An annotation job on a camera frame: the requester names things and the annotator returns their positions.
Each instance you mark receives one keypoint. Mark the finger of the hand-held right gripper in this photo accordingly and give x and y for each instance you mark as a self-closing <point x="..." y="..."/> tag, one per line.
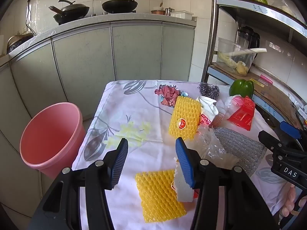
<point x="289" y="129"/>
<point x="271" y="140"/>

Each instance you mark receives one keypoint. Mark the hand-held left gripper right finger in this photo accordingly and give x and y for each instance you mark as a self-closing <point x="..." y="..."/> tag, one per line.
<point x="184" y="163"/>

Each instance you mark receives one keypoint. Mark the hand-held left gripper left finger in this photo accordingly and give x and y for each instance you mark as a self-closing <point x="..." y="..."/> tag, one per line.
<point x="120" y="163"/>

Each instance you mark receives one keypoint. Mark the white foam piece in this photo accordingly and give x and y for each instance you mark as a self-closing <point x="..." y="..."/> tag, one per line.
<point x="183" y="189"/>

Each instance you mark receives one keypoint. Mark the silver bubble wrap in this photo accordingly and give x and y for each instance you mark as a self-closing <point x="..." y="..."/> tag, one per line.
<point x="242" y="148"/>

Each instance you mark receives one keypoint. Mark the red packet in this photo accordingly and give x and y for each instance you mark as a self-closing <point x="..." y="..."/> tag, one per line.
<point x="242" y="115"/>

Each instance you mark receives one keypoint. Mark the pink plastic bucket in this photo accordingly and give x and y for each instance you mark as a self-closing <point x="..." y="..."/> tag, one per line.
<point x="48" y="134"/>

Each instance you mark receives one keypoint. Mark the person's right hand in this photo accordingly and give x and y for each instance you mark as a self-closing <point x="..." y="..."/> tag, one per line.
<point x="290" y="196"/>

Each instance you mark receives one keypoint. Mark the clear plastic wrap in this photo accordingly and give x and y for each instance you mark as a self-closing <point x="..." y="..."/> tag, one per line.
<point x="211" y="146"/>

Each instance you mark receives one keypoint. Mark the yellow foam net with sticker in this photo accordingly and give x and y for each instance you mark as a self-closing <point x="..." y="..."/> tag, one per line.
<point x="184" y="110"/>

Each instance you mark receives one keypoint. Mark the pink small box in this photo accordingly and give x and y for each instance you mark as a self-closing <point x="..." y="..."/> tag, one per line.
<point x="266" y="79"/>

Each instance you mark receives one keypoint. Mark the floral tablecloth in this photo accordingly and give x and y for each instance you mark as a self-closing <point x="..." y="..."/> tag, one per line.
<point x="134" y="105"/>

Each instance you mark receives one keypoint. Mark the green bell pepper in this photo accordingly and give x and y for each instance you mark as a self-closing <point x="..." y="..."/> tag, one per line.
<point x="241" y="87"/>

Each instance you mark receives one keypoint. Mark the white crumpled tissue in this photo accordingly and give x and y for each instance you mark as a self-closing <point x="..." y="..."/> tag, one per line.
<point x="208" y="104"/>

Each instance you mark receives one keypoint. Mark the crumpled maroon wrapper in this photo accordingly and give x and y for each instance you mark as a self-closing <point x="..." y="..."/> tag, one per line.
<point x="168" y="93"/>

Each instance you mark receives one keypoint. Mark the steel wool scrubber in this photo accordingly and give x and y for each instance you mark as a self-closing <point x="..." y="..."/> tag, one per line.
<point x="208" y="90"/>

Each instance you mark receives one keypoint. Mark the white ladle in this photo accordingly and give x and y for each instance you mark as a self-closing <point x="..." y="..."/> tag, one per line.
<point x="254" y="50"/>

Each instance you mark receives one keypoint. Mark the clear plastic container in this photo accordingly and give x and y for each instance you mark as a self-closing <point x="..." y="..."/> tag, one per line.
<point x="230" y="60"/>

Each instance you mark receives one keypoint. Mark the black blender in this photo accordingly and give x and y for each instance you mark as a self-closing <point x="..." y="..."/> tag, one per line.
<point x="248" y="37"/>

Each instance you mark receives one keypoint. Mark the grey kitchen cabinet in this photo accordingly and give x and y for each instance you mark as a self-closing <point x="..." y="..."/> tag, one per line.
<point x="84" y="60"/>

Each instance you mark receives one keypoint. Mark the metal shelf rack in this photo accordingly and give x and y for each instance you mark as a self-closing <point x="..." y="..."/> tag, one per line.
<point x="263" y="16"/>

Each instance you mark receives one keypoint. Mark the white rectangular container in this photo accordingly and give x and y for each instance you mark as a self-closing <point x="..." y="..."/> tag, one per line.
<point x="181" y="15"/>

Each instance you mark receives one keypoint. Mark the steel cup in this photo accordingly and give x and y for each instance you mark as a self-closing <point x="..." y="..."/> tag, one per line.
<point x="169" y="11"/>

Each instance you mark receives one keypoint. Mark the copper pot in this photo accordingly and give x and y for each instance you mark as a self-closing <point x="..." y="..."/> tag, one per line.
<point x="157" y="12"/>

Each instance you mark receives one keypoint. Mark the black wok with lid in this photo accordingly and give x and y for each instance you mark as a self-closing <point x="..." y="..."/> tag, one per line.
<point x="72" y="10"/>

